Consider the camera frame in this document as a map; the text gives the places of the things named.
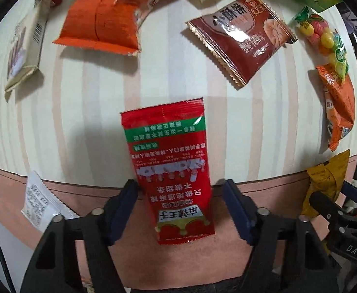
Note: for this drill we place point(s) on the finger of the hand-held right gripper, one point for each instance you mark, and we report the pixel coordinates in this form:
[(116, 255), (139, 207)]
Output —
[(326, 204), (354, 192)]

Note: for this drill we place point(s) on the small orange snack packet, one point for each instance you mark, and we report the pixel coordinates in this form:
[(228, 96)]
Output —
[(340, 103)]

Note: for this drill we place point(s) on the beige snack packet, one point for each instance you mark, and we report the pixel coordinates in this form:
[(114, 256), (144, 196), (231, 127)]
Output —
[(26, 52)]

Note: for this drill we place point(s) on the mustard yellow snack packet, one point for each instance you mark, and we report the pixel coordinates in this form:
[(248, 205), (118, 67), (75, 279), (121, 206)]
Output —
[(325, 180)]

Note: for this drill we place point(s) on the dark red biscuit packet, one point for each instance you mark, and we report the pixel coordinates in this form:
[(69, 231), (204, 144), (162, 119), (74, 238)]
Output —
[(242, 45)]

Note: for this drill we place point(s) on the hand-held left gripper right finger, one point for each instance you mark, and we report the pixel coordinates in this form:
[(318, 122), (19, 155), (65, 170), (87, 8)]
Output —
[(238, 210)]

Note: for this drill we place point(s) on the large orange snack bag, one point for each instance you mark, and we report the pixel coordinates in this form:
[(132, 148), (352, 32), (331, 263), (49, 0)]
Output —
[(105, 15)]

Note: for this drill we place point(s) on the colourful candy bag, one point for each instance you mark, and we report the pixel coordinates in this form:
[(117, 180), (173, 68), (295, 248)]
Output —
[(322, 33)]

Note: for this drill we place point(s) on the white sachet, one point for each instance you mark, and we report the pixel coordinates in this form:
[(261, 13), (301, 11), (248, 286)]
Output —
[(39, 198)]

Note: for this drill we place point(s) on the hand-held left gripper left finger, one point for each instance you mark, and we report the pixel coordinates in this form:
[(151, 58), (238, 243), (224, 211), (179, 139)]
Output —
[(123, 207)]

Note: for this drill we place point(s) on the red snack packet green band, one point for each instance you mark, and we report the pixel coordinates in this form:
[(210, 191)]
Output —
[(166, 164)]

